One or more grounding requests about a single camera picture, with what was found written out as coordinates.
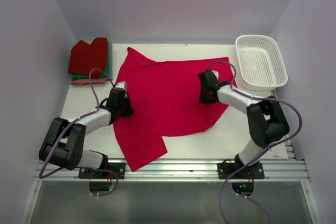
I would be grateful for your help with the white plastic basket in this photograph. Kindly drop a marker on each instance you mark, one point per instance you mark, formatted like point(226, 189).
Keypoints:
point(261, 66)

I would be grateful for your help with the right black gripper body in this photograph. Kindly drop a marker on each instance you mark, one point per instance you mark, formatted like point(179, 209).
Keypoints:
point(203, 97)

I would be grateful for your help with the pink red t shirt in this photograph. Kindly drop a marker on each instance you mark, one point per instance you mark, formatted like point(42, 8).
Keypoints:
point(165, 99)

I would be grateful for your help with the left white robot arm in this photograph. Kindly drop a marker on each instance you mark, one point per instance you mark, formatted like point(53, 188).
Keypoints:
point(63, 144)

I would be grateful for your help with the blue folded shirt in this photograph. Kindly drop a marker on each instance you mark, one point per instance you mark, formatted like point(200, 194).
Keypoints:
point(110, 58)

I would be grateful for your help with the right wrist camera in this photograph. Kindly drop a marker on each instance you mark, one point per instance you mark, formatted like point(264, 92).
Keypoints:
point(215, 73)

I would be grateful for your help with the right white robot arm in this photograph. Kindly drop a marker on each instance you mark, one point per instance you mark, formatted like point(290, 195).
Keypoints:
point(266, 121)

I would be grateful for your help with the salmon folded shirt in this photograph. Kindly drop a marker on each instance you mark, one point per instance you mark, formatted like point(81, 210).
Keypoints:
point(82, 82)

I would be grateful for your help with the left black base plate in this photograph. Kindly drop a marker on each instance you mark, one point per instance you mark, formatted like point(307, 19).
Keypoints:
point(110, 171)

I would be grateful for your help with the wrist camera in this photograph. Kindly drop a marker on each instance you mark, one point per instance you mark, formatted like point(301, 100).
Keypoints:
point(121, 85)
point(215, 73)

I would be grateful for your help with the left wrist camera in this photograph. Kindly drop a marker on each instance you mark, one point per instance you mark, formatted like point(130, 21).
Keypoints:
point(121, 85)

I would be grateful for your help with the aluminium mounting rail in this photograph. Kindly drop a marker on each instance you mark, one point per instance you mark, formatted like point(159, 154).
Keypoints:
point(205, 170)

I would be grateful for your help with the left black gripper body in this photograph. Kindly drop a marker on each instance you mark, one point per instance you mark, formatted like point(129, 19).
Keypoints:
point(125, 107)

